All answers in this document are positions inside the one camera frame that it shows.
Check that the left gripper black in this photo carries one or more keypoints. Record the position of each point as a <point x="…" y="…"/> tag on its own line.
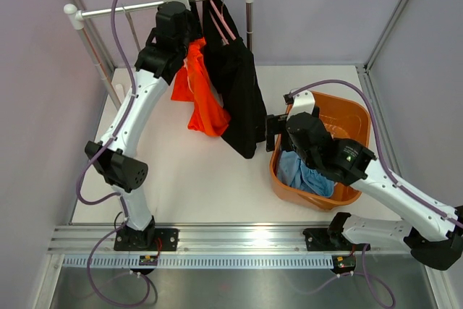
<point x="191" y="17"/>

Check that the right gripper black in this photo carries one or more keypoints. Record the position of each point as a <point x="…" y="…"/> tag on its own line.
<point x="275" y="124"/>

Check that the light blue shorts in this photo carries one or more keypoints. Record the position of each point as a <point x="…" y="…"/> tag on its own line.
<point x="292" y="172"/>

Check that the black shorts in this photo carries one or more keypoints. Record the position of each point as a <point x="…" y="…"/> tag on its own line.
<point x="231" y="69"/>

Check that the orange shorts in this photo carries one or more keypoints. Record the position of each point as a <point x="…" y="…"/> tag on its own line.
<point x="192" y="84"/>

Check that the grey clothes hanger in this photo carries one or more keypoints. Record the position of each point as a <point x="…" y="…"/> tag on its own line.
<point x="132" y="27"/>

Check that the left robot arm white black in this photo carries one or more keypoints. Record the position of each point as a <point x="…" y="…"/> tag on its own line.
<point x="114" y="155"/>

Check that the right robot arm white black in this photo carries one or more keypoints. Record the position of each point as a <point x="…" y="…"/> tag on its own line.
<point x="429" y="230"/>

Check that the orange plastic basket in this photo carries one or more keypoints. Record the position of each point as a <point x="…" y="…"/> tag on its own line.
<point x="343" y="119"/>

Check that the silver white clothes rack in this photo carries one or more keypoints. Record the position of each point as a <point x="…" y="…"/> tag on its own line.
<point x="79" y="19"/>

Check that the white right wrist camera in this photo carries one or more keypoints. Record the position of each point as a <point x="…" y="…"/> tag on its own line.
<point x="300" y="102"/>

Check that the white slotted cable duct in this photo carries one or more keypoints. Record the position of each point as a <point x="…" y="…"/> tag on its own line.
<point x="201" y="261"/>

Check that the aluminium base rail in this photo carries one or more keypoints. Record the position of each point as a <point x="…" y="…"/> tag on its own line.
<point x="195" y="239"/>

